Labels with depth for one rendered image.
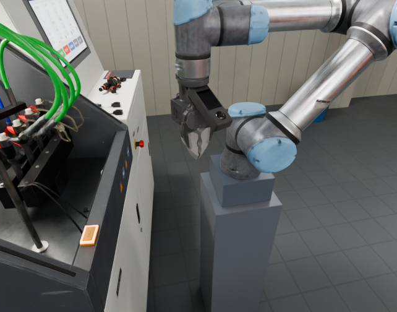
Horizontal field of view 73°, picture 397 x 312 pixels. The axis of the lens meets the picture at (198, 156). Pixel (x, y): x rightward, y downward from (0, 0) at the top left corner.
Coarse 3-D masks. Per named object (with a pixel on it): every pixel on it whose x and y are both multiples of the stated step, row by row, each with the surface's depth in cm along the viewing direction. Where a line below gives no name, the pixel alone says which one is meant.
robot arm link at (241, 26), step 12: (228, 12) 52; (240, 12) 53; (252, 12) 53; (264, 12) 54; (228, 24) 52; (240, 24) 53; (252, 24) 53; (264, 24) 54; (228, 36) 53; (240, 36) 54; (252, 36) 55; (264, 36) 56
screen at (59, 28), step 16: (32, 0) 101; (48, 0) 114; (64, 0) 131; (32, 16) 98; (48, 16) 110; (64, 16) 126; (48, 32) 107; (64, 32) 122; (80, 32) 141; (64, 48) 117; (80, 48) 136; (64, 64) 114
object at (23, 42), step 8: (0, 24) 56; (8, 32) 57; (16, 40) 58; (24, 40) 59; (32, 48) 59; (40, 56) 60; (48, 64) 62; (48, 72) 62; (56, 80) 64; (56, 88) 64; (56, 96) 65; (56, 104) 67; (48, 112) 68
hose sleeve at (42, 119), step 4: (44, 116) 68; (40, 120) 68; (44, 120) 68; (48, 120) 69; (32, 124) 69; (36, 124) 69; (40, 124) 69; (28, 128) 69; (32, 128) 69; (36, 128) 69; (24, 132) 70; (28, 132) 70; (32, 132) 70
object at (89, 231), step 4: (88, 228) 64; (92, 228) 64; (88, 232) 63; (92, 232) 63; (96, 232) 63; (84, 236) 62; (88, 236) 62; (92, 236) 62; (84, 240) 61; (88, 240) 61; (80, 244) 61; (84, 244) 61; (88, 244) 61; (92, 244) 61
